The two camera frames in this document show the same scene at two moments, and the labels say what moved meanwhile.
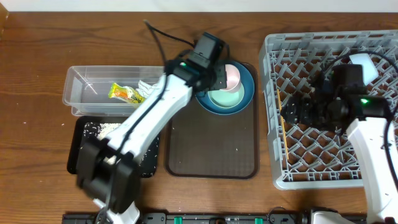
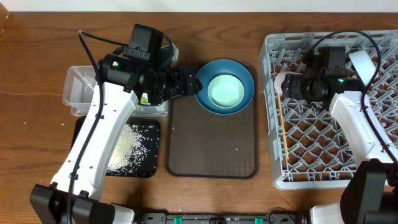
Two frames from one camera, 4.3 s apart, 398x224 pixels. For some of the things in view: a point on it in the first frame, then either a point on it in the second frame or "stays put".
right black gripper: x=293 y=102 to x=291 y=86
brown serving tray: x=200 y=144 stays put
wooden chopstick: x=282 y=124 stays put
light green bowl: x=227 y=99 stays put
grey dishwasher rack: x=303 y=157 stays put
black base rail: x=213 y=218 stays put
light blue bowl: x=370 y=72 stays put
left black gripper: x=222 y=81 to x=181 y=88
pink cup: x=233 y=83 to x=279 y=78
